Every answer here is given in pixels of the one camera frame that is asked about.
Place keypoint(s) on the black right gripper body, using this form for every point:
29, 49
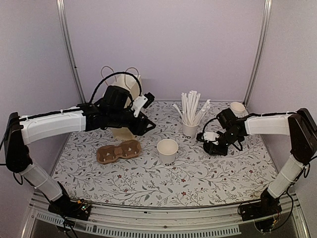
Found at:
229, 139

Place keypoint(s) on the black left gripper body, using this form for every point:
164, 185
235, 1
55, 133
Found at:
117, 119

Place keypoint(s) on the white paper coffee cup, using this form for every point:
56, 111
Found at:
167, 150

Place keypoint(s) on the brown cardboard cup carrier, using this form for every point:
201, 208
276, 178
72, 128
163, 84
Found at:
125, 150

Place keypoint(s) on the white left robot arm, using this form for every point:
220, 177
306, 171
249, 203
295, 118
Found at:
22, 131

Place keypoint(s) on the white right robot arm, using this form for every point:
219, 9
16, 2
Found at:
291, 134

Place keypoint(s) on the white paper cup far corner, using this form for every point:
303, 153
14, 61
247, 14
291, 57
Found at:
238, 109

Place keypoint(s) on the floral patterned table mat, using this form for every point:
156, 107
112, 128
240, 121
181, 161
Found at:
193, 179

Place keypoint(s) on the white cup holding straws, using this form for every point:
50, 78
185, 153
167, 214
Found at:
189, 131

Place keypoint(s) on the bundle of white wrapped straws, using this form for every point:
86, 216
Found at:
188, 113

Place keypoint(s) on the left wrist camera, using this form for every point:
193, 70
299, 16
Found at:
140, 102

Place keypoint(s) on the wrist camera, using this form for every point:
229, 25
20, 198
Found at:
208, 137
140, 102

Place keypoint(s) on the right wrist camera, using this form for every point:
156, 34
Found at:
208, 137

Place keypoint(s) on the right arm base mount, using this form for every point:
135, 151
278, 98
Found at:
267, 210

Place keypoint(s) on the front aluminium rail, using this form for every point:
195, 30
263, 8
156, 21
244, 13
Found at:
119, 221

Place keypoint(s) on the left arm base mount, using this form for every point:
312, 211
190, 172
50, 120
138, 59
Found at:
65, 207

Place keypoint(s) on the left aluminium frame post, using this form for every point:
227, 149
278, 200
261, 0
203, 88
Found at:
69, 51

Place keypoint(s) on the aluminium frame post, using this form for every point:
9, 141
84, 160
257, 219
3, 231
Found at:
259, 51
69, 51

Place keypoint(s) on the right aluminium frame post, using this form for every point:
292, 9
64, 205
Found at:
259, 51

